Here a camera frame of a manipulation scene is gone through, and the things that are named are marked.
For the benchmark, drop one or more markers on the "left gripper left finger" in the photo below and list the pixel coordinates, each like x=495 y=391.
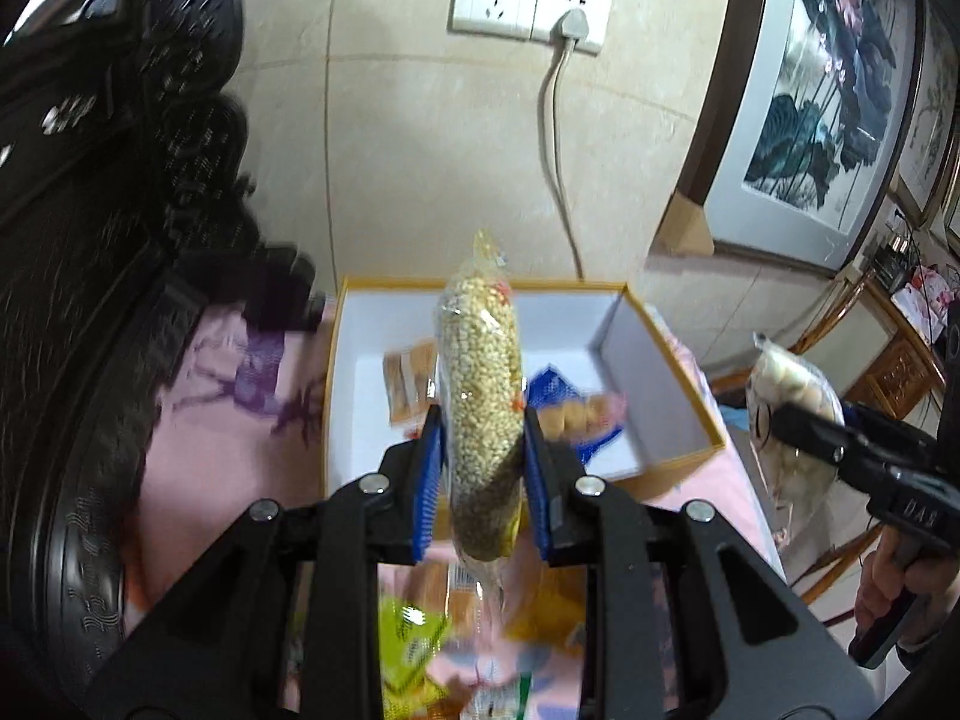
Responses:
x=215 y=645

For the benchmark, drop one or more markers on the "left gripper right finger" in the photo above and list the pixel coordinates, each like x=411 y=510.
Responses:
x=683 y=617

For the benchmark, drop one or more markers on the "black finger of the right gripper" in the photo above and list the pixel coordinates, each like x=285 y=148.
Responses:
x=813 y=435

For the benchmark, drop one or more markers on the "bag of white round snacks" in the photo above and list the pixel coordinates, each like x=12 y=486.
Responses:
x=796 y=483

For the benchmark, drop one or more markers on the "clear bag of puffed grain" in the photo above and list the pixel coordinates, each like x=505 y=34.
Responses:
x=481 y=385

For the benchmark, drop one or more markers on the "right hand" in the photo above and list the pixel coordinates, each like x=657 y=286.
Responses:
x=934 y=581

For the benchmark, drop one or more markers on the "wooden side cabinet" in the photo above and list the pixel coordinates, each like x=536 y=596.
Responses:
x=871 y=353

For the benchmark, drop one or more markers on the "green snack packet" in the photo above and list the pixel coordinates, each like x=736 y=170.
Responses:
x=409 y=639

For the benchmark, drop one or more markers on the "blue biscuit packet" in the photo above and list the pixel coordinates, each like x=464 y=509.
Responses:
x=584 y=422

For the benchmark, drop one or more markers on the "pink floral tablecloth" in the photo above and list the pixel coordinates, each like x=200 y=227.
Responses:
x=292 y=416

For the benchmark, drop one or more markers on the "cardboard corner protector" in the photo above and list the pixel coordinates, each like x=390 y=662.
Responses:
x=683 y=230

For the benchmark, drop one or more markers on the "brown snack packet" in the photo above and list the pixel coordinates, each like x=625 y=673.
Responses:
x=410 y=381

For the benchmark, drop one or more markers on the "framed lotus painting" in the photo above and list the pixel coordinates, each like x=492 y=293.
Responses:
x=804 y=119

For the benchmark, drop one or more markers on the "dark carved wooden cabinet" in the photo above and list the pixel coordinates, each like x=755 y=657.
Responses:
x=123 y=217

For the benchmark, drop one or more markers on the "white double wall socket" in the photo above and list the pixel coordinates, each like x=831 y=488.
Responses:
x=531 y=20

